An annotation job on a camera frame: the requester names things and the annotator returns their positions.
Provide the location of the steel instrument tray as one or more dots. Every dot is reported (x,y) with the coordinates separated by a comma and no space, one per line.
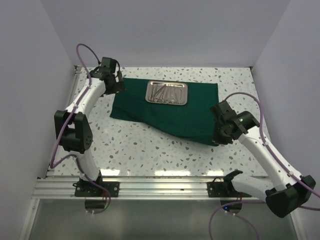
(167,93)

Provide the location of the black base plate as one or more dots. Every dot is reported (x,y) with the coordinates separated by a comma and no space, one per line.
(218,188)
(87,189)

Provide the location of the dark green surgical cloth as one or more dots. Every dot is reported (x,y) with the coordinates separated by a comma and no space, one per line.
(193,121)

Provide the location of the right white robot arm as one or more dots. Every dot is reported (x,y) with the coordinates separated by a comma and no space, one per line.
(287,190)

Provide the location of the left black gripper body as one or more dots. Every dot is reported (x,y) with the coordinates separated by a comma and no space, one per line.
(117,86)

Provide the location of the aluminium left side rail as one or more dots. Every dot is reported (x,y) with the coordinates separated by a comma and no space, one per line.
(60,130)

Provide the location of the aluminium rail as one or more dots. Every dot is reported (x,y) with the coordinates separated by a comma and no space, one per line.
(131,188)
(60,130)

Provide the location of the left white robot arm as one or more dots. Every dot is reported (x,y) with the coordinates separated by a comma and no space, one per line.
(74,136)

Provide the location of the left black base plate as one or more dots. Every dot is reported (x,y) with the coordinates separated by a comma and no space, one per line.
(87,189)

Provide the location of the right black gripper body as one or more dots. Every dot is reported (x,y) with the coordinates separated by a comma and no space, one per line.
(220,136)

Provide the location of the aluminium front rail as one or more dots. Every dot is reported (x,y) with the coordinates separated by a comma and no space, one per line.
(131,188)

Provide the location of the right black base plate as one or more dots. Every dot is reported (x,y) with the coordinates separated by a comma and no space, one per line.
(218,188)

